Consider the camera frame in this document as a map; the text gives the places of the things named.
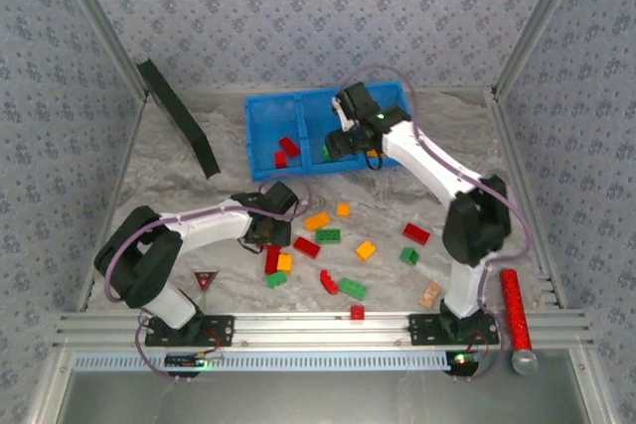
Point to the red rectangular lego brick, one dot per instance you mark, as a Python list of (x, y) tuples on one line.
[(306, 246), (272, 262), (288, 146), (416, 233)]

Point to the blue three-compartment plastic bin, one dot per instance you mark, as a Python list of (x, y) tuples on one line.
[(268, 111)]

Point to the thin aluminium side rail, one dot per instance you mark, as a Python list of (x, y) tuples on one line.
[(128, 146)]

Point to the orange square lego brick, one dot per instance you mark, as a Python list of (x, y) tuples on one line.
[(284, 262), (365, 250), (343, 209)]

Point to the red glitter tube silver cap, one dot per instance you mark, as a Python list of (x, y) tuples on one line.
[(517, 315)]

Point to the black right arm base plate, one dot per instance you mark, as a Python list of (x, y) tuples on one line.
[(422, 332)]

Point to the tan brick-pattern tile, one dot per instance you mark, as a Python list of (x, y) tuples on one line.
[(430, 293)]

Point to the black flat board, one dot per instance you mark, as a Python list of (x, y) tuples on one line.
[(184, 121)]

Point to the red square lego brick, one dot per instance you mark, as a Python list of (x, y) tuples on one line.
[(280, 160), (357, 313)]

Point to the green square lego brick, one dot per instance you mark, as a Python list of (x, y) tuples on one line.
[(276, 280), (409, 255), (324, 152)]

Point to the aluminium wall rail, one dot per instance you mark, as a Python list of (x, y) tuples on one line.
[(447, 90)]

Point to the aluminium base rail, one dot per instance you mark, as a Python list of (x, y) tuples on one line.
[(308, 329)]

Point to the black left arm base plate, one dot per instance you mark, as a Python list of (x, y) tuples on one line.
[(221, 333)]

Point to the red curved lego brick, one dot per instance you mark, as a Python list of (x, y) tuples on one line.
[(328, 281)]

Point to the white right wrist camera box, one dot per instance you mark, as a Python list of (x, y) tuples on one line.
[(342, 113)]

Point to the orange rectangular lego brick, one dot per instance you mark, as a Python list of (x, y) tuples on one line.
[(317, 221)]

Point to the aluminium frame post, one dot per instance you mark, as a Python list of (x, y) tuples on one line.
[(102, 22), (539, 22)]

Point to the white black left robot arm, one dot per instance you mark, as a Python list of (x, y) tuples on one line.
[(213, 233)]

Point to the red triangle toy sign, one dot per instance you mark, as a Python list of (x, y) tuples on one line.
[(206, 280)]

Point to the wide aluminium side rail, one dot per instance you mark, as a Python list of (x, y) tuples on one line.
[(503, 121)]

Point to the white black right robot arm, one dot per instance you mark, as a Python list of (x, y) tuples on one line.
[(427, 161)]

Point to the green rectangular lego brick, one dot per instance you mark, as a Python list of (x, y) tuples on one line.
[(328, 236), (353, 288)]

